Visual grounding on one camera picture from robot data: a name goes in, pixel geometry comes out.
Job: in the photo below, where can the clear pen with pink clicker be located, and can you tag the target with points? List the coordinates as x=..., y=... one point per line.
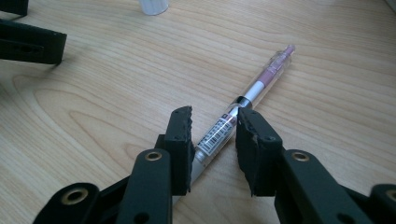
x=267, y=74

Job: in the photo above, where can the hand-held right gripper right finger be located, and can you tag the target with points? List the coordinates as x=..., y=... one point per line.
x=280, y=174

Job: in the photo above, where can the white glue stick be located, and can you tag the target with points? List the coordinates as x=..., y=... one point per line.
x=153, y=6

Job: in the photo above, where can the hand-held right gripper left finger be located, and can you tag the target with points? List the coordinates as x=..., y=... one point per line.
x=155, y=180

